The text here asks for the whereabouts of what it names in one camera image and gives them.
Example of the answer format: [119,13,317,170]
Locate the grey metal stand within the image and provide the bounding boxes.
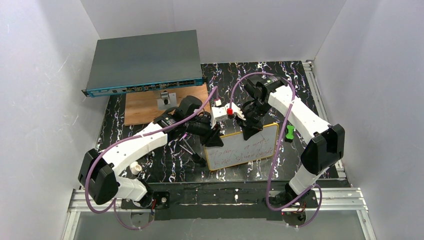
[157,91,178,110]

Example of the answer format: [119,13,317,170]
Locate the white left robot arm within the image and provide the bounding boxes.
[78,95,224,205]

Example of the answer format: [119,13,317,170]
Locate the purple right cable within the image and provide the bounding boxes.
[228,72,323,229]

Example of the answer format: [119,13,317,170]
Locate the wooden board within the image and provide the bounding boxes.
[124,84,208,126]

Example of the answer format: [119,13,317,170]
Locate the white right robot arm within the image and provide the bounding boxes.
[237,74,346,197]

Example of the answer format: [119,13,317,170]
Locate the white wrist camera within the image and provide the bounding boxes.
[210,106,229,129]
[225,102,246,121]

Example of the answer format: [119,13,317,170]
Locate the green bone-shaped eraser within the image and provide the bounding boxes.
[284,124,296,143]

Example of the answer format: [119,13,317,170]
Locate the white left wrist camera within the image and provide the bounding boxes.
[210,106,229,129]

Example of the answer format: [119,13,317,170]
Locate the grey network switch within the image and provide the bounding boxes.
[82,30,206,98]

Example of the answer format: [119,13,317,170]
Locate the yellow-framed whiteboard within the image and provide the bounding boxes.
[204,123,279,171]

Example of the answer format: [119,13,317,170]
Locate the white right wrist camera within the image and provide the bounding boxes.
[225,102,246,121]

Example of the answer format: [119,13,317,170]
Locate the aluminium frame rail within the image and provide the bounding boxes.
[62,61,376,240]

